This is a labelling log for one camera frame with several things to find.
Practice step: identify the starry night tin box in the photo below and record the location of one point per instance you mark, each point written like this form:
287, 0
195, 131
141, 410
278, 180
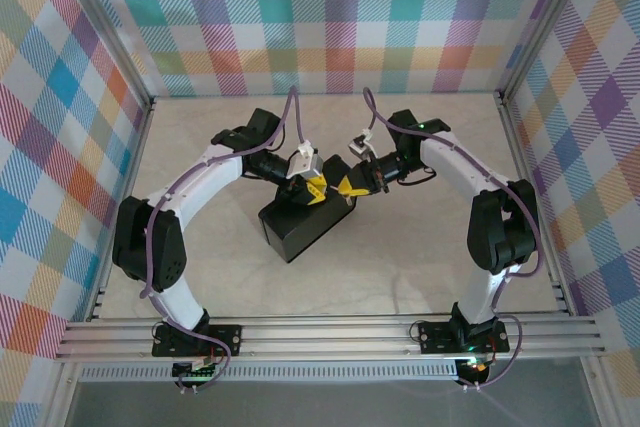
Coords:
300, 232

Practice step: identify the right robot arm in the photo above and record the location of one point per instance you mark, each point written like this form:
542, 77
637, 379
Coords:
500, 237

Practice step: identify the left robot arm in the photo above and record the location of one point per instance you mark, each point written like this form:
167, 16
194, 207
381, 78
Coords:
150, 247

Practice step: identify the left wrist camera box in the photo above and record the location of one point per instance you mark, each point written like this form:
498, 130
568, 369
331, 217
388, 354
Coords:
305, 159

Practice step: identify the aluminium floor frame bar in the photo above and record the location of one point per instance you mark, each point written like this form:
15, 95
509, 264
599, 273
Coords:
138, 147
517, 147

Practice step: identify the aluminium mounting rail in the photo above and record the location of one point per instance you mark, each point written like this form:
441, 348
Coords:
325, 339

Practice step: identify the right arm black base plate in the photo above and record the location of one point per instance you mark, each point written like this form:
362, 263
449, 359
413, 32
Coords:
435, 337

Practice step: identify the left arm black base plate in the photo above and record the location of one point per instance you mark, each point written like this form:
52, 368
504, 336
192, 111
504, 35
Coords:
225, 339

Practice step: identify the aluminium frame post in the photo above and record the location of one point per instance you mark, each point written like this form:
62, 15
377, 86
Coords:
541, 27
597, 397
102, 27
60, 397

